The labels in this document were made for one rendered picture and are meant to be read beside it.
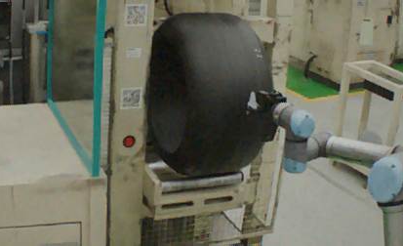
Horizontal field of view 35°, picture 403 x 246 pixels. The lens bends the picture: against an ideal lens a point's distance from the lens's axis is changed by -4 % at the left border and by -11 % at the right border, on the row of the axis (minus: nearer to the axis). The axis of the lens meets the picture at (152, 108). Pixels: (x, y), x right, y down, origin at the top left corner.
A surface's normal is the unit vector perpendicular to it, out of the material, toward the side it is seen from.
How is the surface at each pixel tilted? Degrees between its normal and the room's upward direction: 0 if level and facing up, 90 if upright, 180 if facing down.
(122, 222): 90
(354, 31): 90
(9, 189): 90
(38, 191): 90
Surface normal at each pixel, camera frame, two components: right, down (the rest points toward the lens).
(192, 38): -0.48, -0.46
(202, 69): -0.40, -0.16
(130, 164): 0.34, 0.33
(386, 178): -0.82, 0.03
